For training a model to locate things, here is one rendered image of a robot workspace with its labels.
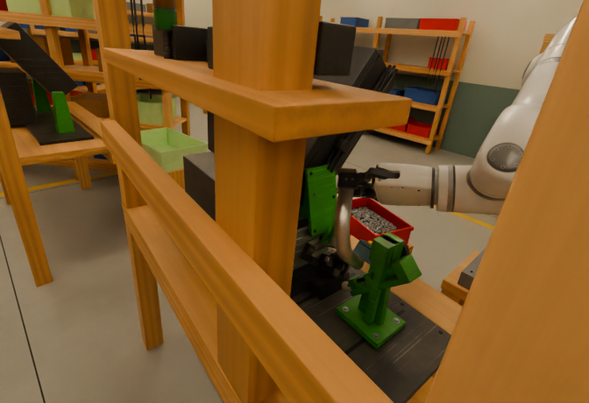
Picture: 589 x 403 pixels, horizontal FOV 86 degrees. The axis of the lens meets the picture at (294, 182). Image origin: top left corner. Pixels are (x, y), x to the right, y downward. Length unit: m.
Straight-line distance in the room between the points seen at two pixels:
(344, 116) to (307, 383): 0.31
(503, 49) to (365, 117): 6.03
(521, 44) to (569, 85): 6.15
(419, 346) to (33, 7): 3.96
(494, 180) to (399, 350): 0.57
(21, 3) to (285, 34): 3.80
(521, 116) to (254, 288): 0.47
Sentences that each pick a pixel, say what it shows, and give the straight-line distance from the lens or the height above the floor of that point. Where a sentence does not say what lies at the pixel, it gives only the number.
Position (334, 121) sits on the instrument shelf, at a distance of 0.39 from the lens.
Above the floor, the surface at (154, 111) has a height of 0.86.
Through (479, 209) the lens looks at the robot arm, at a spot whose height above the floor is 1.37.
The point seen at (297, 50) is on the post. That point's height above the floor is 1.59.
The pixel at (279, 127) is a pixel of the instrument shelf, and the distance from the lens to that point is 0.34.
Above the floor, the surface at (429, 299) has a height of 0.90.
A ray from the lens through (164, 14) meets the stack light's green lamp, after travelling 0.85.
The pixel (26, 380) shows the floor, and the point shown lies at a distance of 2.22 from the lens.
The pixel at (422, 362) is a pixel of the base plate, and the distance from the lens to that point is 0.96.
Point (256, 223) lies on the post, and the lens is 0.49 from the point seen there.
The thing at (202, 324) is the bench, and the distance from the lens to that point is 0.98.
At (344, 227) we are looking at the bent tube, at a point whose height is 1.29.
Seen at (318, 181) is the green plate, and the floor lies 1.23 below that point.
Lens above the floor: 1.60
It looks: 23 degrees down
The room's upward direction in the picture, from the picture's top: 5 degrees clockwise
